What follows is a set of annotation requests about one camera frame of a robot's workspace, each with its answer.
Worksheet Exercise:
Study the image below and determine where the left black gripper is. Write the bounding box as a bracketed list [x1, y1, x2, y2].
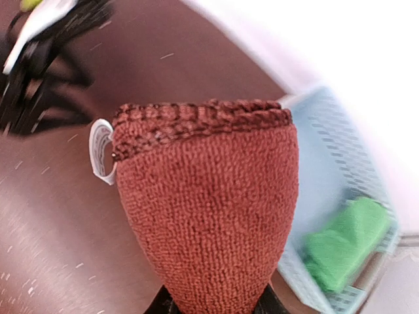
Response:
[1, 1, 114, 134]

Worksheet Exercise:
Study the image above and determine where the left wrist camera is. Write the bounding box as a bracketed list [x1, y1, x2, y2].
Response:
[3, 0, 77, 75]

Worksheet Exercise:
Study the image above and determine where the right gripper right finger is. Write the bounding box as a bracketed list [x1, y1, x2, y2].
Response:
[253, 284, 288, 314]

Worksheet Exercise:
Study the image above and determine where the light blue plastic basket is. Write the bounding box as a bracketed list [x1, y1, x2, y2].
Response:
[278, 87, 399, 313]

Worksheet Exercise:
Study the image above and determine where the brown towel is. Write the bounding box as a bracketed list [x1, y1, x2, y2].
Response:
[112, 100, 299, 313]

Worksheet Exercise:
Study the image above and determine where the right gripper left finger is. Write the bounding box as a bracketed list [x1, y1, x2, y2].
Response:
[144, 286, 179, 314]

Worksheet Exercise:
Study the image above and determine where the green towel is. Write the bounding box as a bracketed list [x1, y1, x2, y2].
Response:
[304, 197, 391, 293]

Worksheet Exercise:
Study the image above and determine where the green plastic bowl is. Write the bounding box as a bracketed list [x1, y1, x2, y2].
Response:
[20, 0, 43, 12]

